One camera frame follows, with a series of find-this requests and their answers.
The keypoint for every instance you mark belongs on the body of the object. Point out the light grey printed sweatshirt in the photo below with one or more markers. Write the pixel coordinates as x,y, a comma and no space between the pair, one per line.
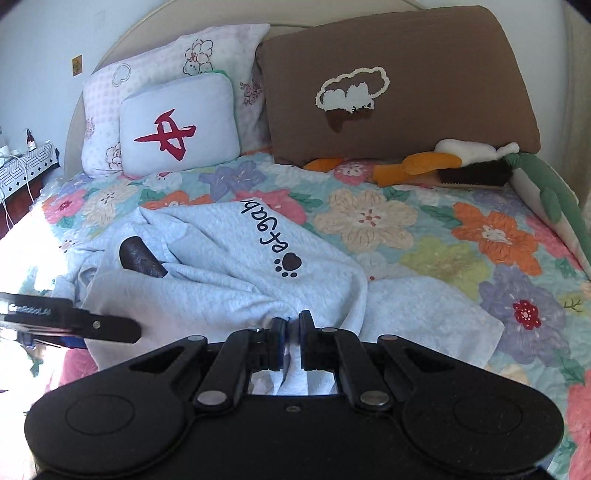
221,286

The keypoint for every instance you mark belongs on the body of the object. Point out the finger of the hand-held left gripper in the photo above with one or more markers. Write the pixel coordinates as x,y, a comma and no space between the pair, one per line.
111,328

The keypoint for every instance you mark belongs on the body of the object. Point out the yellow wall sticker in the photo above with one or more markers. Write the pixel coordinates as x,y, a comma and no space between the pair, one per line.
77,64

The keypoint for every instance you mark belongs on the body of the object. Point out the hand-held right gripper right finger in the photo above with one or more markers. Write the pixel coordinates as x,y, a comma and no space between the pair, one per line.
305,339

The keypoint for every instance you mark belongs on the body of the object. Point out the red wooden bedside table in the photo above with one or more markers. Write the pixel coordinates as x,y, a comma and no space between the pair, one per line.
14,207

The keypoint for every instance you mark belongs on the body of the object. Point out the orange white duck plush toy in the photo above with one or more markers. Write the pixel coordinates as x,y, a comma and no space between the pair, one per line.
425,164

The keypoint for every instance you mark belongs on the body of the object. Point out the green white plush toy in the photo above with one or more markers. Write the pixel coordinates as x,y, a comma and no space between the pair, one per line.
549,198

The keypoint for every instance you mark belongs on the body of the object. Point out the brown pillow with cloud print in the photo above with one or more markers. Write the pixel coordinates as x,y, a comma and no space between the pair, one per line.
415,60

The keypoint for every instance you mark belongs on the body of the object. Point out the white pink floral pillow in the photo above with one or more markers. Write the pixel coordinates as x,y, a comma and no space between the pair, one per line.
152,69

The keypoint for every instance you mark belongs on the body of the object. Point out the white cushion with red character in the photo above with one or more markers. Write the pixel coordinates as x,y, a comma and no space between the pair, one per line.
184,124

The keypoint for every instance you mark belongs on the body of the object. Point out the beige round headboard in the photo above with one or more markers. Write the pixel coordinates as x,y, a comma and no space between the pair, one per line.
286,16

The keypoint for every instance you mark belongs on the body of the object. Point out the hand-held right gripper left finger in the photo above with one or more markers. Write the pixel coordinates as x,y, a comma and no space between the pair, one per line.
280,339

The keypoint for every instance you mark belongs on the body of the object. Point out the floral quilted bedspread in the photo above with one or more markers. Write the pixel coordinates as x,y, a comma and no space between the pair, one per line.
415,258

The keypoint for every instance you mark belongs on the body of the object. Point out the small dark bottle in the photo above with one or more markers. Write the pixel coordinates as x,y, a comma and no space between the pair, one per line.
31,139

